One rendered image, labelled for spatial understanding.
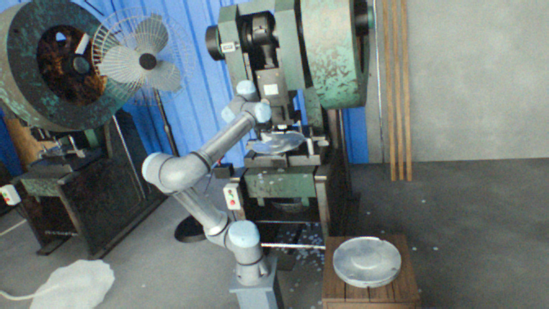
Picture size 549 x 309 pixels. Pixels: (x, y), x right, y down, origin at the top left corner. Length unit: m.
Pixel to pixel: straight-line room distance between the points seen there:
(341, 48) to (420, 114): 1.81
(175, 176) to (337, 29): 0.80
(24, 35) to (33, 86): 0.28
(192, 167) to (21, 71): 1.46
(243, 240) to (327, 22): 0.89
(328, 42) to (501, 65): 1.91
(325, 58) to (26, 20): 1.74
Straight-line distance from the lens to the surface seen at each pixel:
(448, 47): 3.04
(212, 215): 1.46
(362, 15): 1.75
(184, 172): 1.19
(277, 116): 1.88
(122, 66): 2.35
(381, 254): 1.70
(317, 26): 1.44
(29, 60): 2.48
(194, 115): 3.57
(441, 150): 3.28
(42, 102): 2.48
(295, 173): 1.86
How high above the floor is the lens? 1.47
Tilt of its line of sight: 23 degrees down
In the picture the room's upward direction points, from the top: 11 degrees counter-clockwise
